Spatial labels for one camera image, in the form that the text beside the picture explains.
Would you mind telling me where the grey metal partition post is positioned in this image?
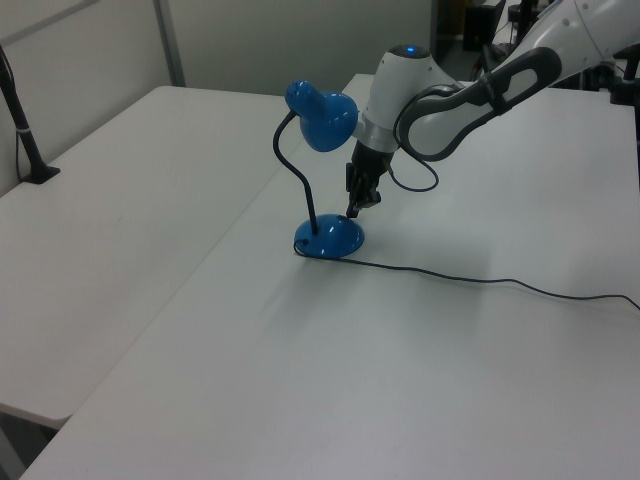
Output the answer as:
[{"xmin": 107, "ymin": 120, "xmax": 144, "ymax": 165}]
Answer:
[{"xmin": 152, "ymin": 0, "xmax": 187, "ymax": 89}]

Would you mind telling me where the black background equipment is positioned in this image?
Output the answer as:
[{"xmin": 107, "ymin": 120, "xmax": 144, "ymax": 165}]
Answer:
[{"xmin": 462, "ymin": 0, "xmax": 507, "ymax": 52}]

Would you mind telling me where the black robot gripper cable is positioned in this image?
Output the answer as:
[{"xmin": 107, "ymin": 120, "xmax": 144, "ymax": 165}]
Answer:
[{"xmin": 387, "ymin": 84, "xmax": 441, "ymax": 193}]

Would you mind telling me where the blue gooseneck desk lamp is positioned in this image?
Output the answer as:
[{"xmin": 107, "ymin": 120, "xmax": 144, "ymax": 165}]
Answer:
[{"xmin": 272, "ymin": 78, "xmax": 366, "ymax": 260}]

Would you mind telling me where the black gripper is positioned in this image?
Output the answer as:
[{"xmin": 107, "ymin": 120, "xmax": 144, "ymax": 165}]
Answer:
[{"xmin": 343, "ymin": 142, "xmax": 397, "ymax": 220}]

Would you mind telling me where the thin black lamp power cable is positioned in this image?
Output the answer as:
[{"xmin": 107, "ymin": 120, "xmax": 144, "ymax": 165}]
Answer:
[{"xmin": 291, "ymin": 238, "xmax": 640, "ymax": 307}]

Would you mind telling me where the black pole with clamp base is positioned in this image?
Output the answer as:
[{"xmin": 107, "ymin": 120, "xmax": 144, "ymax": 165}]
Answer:
[{"xmin": 0, "ymin": 43, "xmax": 62, "ymax": 185}]

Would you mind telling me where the black clamp stand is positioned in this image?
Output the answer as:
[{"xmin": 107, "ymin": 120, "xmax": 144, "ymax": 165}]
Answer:
[{"xmin": 594, "ymin": 44, "xmax": 640, "ymax": 106}]

